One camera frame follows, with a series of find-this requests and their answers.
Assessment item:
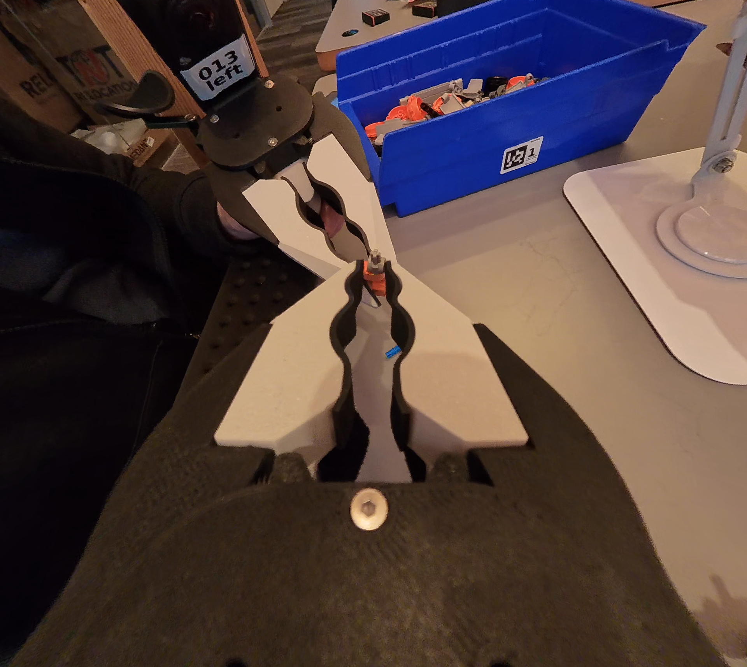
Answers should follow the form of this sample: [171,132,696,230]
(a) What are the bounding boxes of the person's left hand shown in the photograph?
[217,203,259,242]

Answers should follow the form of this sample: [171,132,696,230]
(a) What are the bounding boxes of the white book stand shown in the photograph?
[563,0,747,386]

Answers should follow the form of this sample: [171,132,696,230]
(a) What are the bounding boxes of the black chair armrest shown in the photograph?
[93,70,200,135]

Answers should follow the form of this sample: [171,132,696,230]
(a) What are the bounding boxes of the black perforated pad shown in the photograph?
[187,257,329,388]

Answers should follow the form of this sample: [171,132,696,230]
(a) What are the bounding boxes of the person's left forearm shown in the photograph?
[134,165,234,260]

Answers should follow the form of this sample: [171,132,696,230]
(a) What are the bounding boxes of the blue plastic bin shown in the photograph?
[335,0,707,218]

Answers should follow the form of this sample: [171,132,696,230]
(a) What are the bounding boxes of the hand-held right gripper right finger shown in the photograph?
[382,261,530,481]

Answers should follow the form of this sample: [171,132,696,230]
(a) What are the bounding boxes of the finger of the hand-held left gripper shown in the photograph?
[242,174,346,279]
[306,133,399,266]

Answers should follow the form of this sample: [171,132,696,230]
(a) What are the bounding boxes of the white packaging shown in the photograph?
[71,120,156,158]

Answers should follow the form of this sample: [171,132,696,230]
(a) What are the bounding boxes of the printed cardboard box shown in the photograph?
[0,0,154,131]

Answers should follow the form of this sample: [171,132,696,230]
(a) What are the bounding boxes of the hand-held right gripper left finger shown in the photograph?
[214,261,374,481]

